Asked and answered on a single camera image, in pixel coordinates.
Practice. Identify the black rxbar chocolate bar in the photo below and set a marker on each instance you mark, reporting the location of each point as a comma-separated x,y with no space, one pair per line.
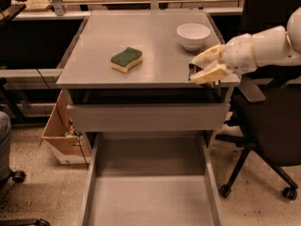
193,69

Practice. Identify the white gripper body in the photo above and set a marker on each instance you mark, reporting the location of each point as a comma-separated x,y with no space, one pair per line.
237,55

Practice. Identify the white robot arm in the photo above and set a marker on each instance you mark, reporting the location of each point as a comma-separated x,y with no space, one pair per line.
280,46

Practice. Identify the grey chair at left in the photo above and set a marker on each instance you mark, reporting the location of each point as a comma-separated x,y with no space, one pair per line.
6,173

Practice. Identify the black device top left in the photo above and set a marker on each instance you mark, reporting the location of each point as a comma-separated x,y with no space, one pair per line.
9,9

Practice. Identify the white ceramic bowl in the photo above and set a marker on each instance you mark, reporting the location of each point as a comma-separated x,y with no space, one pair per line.
193,36

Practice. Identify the grey open middle drawer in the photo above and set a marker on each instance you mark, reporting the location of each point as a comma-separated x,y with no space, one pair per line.
165,180

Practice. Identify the cardboard box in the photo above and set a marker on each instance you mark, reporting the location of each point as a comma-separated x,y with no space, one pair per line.
66,146

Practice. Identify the green yellow sponge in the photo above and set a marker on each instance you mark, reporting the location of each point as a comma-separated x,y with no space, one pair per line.
126,59

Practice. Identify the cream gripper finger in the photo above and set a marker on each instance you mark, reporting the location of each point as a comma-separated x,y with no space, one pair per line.
210,55
214,72

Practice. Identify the grey top drawer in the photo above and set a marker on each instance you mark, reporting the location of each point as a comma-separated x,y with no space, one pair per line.
146,118

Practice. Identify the black office chair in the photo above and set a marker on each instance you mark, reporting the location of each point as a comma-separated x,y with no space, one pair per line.
271,128

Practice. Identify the grey drawer cabinet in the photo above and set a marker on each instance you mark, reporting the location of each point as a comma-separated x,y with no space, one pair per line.
161,77

